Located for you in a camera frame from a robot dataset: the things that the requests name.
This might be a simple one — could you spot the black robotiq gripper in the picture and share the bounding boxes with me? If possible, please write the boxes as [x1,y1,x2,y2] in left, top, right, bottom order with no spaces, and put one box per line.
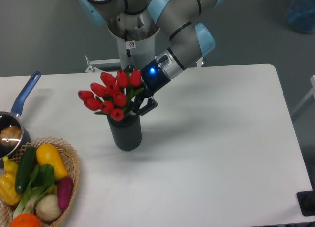
[123,59,171,116]

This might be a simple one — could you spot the red tulip bouquet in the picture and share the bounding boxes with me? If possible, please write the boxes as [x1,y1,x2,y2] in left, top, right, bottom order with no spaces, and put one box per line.
[78,69,144,121]

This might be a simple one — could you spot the dark grey ribbed vase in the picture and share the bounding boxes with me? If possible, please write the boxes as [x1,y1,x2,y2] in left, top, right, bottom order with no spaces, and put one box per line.
[107,115,142,151]

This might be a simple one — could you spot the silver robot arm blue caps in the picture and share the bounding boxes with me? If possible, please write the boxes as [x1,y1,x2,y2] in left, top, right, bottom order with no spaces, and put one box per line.
[79,0,222,120]

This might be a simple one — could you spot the yellow squash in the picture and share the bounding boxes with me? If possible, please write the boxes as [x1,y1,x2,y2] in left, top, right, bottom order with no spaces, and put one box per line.
[36,143,68,181]

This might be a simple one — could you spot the purple eggplant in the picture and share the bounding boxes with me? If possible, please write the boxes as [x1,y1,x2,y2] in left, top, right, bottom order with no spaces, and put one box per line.
[57,176,74,211]

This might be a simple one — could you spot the green cucumber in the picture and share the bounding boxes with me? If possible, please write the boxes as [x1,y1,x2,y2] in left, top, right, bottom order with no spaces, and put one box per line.
[15,147,36,195]

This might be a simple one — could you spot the green bok choy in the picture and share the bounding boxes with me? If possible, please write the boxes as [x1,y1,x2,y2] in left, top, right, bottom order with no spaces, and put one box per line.
[13,164,55,218]

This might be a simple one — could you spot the brown bun in pan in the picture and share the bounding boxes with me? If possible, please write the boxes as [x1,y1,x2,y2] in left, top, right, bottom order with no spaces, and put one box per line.
[0,126,22,147]

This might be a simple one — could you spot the white garlic bulb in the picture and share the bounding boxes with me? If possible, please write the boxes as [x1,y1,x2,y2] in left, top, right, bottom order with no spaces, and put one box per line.
[35,194,62,222]

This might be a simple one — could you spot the yellow bell pepper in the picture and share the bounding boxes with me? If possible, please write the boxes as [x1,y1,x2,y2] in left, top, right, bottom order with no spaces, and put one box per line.
[0,157,22,205]

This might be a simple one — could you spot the blue plastic bag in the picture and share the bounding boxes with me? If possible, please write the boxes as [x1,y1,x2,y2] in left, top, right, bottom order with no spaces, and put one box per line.
[286,0,315,33]

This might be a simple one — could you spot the orange fruit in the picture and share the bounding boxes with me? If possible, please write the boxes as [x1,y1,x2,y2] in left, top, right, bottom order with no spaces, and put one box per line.
[10,213,40,227]

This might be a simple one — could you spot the black device at table edge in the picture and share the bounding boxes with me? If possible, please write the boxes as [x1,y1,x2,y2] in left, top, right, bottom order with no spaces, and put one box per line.
[296,191,315,216]

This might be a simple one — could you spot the blue handled saucepan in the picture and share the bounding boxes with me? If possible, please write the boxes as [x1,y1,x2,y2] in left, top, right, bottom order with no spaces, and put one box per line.
[0,71,41,168]

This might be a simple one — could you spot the white furniture frame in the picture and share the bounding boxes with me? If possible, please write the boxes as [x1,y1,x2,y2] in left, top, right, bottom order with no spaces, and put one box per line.
[291,75,315,122]

